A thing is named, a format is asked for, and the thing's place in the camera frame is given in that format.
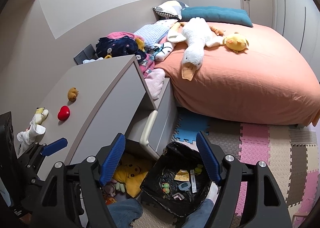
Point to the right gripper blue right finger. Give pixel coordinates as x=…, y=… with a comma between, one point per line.
x=211, y=155

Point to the teal long cushion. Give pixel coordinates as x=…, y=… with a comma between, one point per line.
x=217, y=14

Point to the black trash bin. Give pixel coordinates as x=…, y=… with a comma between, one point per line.
x=178, y=181

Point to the yellow bear plush in drawer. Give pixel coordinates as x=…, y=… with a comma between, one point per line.
x=130, y=173

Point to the bed with orange sheet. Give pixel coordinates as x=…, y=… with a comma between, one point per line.
x=268, y=83

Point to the navy patterned blanket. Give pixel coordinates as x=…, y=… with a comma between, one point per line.
x=119, y=47

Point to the black wall socket panel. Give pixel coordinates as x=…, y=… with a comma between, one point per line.
x=88, y=53

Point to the white knotted towel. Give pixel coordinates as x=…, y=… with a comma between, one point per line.
x=27, y=137

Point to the small white dog plush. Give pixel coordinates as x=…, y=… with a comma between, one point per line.
x=38, y=119

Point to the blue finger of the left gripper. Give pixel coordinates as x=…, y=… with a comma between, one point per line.
x=54, y=147

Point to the brown bear plush toy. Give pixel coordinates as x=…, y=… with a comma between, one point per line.
x=72, y=94

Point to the colourful foam floor mat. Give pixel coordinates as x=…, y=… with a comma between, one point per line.
x=291, y=152

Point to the white checkered pillow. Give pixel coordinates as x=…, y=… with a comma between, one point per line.
x=170, y=9

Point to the small orange plush on bed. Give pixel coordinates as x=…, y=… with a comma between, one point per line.
x=217, y=31

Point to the red heart plush toy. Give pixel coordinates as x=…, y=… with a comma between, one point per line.
x=64, y=113

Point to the light blue knit blanket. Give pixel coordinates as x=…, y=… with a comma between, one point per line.
x=153, y=33

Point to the white wardrobe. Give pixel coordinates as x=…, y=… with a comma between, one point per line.
x=298, y=22

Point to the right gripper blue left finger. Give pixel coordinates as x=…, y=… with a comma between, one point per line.
x=111, y=156

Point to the yellow chick plush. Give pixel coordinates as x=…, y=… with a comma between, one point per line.
x=236, y=42

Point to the large white goose plush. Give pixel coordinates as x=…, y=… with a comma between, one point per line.
x=197, y=35

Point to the pink cloth on pile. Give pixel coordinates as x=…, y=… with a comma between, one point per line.
x=117, y=35

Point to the grey dresser cabinet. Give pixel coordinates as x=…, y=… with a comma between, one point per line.
x=112, y=93

